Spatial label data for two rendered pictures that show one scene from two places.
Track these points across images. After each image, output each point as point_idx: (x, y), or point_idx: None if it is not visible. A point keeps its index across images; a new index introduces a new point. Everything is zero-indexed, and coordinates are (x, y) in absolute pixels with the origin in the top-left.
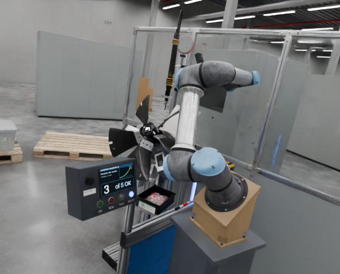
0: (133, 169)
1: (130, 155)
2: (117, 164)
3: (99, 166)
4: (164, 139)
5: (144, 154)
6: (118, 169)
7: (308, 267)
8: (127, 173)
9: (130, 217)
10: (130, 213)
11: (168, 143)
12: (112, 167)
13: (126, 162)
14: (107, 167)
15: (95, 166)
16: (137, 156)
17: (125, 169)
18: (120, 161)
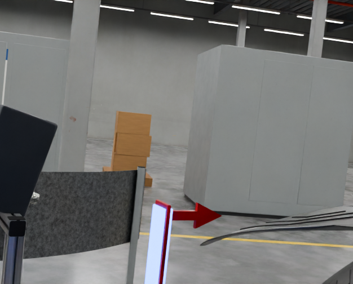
0: None
1: (337, 272)
2: None
3: None
4: None
5: None
6: None
7: None
8: None
9: (1, 275)
10: (2, 262)
11: (322, 211)
12: None
13: None
14: None
15: None
16: (336, 280)
17: None
18: None
